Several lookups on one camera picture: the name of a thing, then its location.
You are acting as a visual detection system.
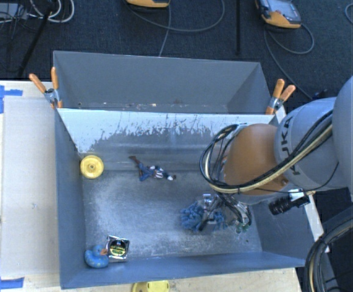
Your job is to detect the blue fuzzy cloth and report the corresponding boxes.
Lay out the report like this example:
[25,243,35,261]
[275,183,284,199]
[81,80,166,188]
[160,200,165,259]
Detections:
[180,201,229,233]

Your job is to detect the grey metal bin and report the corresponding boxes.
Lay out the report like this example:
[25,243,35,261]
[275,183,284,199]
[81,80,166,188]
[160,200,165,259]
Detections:
[52,50,316,290]

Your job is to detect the blue toy action figure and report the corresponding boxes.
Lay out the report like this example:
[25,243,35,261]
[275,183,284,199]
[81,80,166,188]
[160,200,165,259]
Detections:
[128,155,177,183]

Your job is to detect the blue rubber duck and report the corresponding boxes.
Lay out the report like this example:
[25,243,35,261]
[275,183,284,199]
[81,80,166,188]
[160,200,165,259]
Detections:
[83,244,111,269]

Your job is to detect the yellow toy wheel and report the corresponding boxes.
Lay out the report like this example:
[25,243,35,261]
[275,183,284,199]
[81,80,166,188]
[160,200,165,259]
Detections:
[80,155,105,180]

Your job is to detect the pale wood flat board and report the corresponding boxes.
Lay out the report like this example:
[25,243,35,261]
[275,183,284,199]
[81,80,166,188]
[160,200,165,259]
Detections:
[0,96,60,281]

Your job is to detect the black cylinder on white bracket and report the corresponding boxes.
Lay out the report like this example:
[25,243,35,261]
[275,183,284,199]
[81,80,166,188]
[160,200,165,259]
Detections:
[268,189,311,216]

